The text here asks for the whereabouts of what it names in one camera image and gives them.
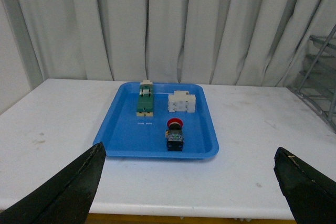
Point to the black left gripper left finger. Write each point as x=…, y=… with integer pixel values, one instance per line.
x=66, y=197

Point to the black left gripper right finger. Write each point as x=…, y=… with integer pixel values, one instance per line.
x=309, y=193

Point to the red emergency stop button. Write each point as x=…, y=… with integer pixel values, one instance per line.
x=174, y=135

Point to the blue plastic tray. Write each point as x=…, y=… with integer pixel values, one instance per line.
x=124, y=134

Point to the green terminal block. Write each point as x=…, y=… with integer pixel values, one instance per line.
x=145, y=104

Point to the white circuit breaker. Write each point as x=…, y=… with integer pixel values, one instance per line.
x=181, y=101

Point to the white curtain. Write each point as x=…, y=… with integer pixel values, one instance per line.
x=230, y=42

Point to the silver wire mesh rack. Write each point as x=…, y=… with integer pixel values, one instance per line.
x=314, y=62

